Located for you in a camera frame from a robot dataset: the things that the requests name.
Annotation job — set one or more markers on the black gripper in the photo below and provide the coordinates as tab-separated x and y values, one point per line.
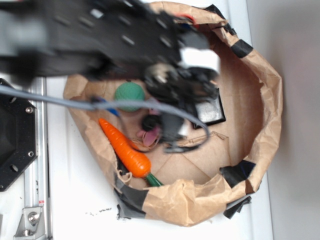
179	74

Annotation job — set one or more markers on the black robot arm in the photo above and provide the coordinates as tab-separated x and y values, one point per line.
108	40

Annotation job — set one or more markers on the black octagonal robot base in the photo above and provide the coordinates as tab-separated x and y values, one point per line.
18	138

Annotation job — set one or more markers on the black box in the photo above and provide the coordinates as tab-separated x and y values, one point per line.
210	112

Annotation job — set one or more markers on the pink plush bunny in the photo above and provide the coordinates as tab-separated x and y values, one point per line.
150	128

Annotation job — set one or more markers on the green ball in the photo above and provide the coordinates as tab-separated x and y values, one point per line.
129	91

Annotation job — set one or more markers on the orange toy carrot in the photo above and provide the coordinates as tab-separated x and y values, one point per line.
135	161

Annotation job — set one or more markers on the brown paper bag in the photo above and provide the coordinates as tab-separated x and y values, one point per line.
220	176

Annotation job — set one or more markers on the aluminium rail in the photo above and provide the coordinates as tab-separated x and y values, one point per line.
36	176

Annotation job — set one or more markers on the metal corner bracket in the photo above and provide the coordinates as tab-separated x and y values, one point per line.
31	225

